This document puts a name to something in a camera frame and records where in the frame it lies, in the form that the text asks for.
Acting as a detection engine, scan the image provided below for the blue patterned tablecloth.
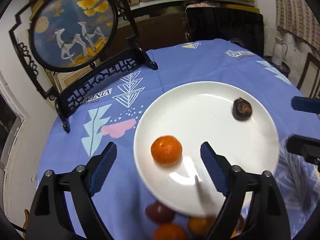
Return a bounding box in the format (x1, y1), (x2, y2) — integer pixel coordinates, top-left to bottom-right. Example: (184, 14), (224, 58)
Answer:
(38, 39), (319, 239)

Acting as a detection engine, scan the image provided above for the beige patterned curtain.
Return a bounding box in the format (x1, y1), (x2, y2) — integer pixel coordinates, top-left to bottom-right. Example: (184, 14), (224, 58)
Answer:
(276, 0), (319, 50)

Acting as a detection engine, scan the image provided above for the small round side table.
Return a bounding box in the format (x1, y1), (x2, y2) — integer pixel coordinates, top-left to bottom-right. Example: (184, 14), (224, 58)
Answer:
(264, 55), (291, 77)

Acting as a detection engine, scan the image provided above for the wooden chair right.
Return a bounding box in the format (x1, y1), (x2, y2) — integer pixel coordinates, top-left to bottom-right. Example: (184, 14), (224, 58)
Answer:
(297, 53), (319, 99)

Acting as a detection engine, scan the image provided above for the yellow-orange tomato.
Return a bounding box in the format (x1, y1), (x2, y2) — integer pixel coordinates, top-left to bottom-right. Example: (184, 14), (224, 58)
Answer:
(187, 217), (216, 236)

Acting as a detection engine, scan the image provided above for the purple water chestnut on table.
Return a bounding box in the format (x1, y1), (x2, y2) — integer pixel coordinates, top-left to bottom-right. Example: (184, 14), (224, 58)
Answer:
(235, 216), (245, 232)

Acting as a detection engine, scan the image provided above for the round deer embroidery screen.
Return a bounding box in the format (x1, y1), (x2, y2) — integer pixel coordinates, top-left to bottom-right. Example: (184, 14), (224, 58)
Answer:
(9, 0), (158, 132)

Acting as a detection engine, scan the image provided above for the black chair back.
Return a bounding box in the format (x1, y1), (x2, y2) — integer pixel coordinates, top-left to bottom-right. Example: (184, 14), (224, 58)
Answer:
(185, 7), (265, 56)

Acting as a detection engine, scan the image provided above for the dark red tomato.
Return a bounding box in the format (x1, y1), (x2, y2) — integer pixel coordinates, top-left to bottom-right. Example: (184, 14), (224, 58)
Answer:
(145, 201), (176, 224)

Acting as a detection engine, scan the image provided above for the large orange mandarin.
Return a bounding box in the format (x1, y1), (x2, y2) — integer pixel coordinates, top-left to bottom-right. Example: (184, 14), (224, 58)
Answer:
(153, 223), (188, 240)

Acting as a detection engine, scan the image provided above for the white round plate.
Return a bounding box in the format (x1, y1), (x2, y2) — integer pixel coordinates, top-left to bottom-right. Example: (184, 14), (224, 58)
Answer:
(133, 81), (279, 217)

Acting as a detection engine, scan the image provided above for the white thermos jug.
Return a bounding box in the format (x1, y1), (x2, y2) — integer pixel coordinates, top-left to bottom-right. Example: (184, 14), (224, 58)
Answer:
(271, 37), (288, 66)

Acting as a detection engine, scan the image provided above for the dark brown water chestnut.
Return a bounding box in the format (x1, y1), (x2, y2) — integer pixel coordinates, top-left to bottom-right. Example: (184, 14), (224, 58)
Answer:
(232, 98), (252, 121)

